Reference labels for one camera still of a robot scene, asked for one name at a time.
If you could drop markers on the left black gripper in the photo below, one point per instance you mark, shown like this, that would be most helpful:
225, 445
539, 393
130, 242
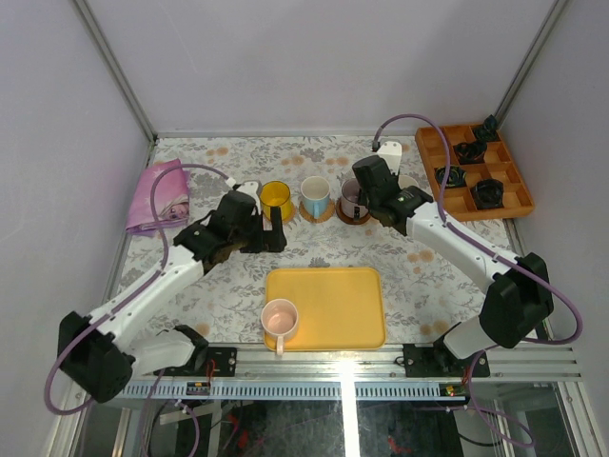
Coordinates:
265, 237

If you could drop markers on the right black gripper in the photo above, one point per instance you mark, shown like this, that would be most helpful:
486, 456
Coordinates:
363, 199

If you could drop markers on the purple mug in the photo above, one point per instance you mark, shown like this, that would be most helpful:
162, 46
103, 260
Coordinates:
350, 206

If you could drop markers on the brown wooden coaster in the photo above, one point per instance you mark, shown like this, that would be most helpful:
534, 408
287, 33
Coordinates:
349, 221

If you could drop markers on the yellow glass cup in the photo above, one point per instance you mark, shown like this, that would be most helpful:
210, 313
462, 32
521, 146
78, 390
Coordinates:
274, 194

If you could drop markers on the woven rattan coaster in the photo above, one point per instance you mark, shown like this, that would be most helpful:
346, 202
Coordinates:
288, 211
328, 213

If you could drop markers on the blue handled white mug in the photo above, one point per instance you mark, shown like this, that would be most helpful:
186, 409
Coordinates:
315, 195

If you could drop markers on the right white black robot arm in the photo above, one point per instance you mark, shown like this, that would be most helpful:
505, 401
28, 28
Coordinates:
514, 303

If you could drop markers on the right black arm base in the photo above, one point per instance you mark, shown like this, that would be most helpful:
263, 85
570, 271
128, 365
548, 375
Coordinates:
435, 361

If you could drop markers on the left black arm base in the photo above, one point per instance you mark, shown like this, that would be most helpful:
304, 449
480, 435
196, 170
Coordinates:
205, 360

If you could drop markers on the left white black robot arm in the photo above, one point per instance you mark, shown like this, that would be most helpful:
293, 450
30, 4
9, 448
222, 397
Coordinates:
102, 351

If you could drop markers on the black green wrapped item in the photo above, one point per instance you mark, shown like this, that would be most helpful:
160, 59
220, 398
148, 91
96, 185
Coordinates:
456, 177

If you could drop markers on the yellow plastic tray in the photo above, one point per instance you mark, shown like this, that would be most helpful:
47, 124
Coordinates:
339, 308

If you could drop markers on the black wrapped item bottom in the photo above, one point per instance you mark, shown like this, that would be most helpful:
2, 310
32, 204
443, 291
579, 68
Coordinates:
488, 194

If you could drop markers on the pink purple folded cloth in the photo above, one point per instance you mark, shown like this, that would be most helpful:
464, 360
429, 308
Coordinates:
171, 199

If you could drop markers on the orange compartment tray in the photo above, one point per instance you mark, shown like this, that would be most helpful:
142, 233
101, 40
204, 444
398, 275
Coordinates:
436, 149

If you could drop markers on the black wrapped item top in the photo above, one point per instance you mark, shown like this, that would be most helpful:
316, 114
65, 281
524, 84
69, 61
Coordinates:
487, 131

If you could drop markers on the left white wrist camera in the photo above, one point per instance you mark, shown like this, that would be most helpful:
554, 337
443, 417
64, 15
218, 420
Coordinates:
253, 188

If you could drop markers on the aluminium front rail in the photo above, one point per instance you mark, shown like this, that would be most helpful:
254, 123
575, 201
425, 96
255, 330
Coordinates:
524, 363

